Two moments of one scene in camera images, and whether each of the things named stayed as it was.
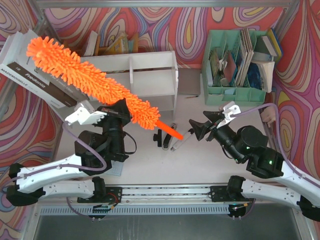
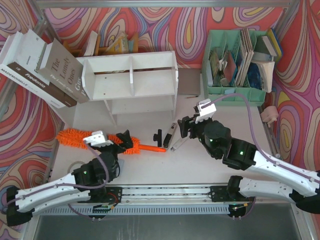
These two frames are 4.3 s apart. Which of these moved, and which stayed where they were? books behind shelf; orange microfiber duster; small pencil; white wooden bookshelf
Moved: orange microfiber duster
Stayed: books behind shelf; small pencil; white wooden bookshelf
